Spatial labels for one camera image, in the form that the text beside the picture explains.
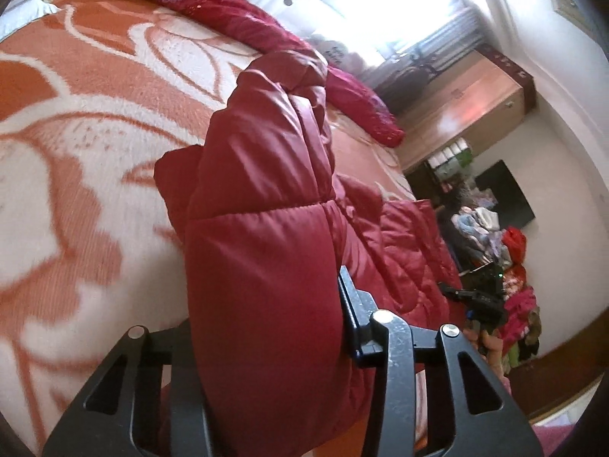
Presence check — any stack of white boxes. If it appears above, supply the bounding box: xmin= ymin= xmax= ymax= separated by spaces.
xmin=427 ymin=137 xmax=473 ymax=178

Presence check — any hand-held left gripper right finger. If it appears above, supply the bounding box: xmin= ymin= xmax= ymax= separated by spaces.
xmin=338 ymin=267 xmax=544 ymax=457

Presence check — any pile of colourful clothes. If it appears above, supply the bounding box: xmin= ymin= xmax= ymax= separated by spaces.
xmin=450 ymin=190 xmax=540 ymax=374

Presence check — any dark red quilted jacket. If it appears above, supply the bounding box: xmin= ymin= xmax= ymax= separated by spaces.
xmin=155 ymin=50 xmax=470 ymax=457

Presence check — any person's right hand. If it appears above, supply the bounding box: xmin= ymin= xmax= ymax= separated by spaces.
xmin=464 ymin=326 xmax=506 ymax=378

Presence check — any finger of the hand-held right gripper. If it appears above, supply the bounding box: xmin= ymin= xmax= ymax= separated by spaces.
xmin=437 ymin=283 xmax=477 ymax=304

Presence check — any red floral quilt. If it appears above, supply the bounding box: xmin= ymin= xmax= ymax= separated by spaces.
xmin=71 ymin=0 xmax=406 ymax=149

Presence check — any dark flat screen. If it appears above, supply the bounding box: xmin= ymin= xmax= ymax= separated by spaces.
xmin=475 ymin=161 xmax=537 ymax=230

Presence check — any grey sheet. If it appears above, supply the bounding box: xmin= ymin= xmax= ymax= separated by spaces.
xmin=0 ymin=0 xmax=60 ymax=41

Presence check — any wooden wardrobe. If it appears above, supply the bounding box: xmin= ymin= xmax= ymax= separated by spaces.
xmin=394 ymin=45 xmax=539 ymax=174

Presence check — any orange and white blanket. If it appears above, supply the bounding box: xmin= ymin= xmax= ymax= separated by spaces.
xmin=0 ymin=0 xmax=420 ymax=457

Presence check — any light pillow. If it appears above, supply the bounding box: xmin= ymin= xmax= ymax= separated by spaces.
xmin=309 ymin=33 xmax=365 ymax=73

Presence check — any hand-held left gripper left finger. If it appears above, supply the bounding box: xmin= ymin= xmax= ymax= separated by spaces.
xmin=43 ymin=321 xmax=211 ymax=457

